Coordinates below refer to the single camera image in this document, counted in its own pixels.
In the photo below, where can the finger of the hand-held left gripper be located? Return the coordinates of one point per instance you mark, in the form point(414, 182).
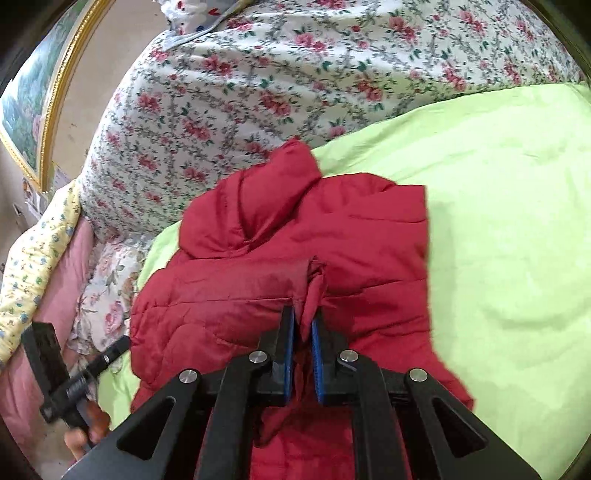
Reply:
point(111, 354)

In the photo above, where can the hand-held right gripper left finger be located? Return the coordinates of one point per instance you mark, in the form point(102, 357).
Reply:
point(288, 344)

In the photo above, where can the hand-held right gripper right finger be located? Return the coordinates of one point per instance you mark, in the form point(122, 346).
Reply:
point(318, 362)

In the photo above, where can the red padded jacket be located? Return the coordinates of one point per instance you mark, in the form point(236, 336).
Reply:
point(277, 230)

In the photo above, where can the person's left hand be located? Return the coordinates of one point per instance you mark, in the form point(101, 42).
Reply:
point(94, 422)

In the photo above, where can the ruffled floral pillow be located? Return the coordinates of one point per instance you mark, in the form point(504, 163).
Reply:
point(106, 295)

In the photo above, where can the pink pillow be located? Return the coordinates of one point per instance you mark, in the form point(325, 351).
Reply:
point(69, 277)

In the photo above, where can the light green blanket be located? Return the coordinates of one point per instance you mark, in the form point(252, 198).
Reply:
point(508, 230)

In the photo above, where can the gold framed painting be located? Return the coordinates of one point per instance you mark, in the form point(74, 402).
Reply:
point(27, 101)

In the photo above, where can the rose print quilt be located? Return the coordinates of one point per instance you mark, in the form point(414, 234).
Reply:
point(277, 69)

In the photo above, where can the pale heart print cloth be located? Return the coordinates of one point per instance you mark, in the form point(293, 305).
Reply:
point(194, 18)

